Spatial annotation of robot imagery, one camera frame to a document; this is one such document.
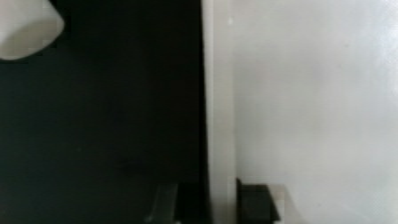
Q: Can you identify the white table leg far left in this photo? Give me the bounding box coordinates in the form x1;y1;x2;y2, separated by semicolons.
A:
0;0;65;61

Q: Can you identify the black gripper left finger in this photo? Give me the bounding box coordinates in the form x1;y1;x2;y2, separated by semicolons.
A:
145;183;209;224

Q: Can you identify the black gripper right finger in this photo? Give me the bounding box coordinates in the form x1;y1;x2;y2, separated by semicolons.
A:
237;180;283;224

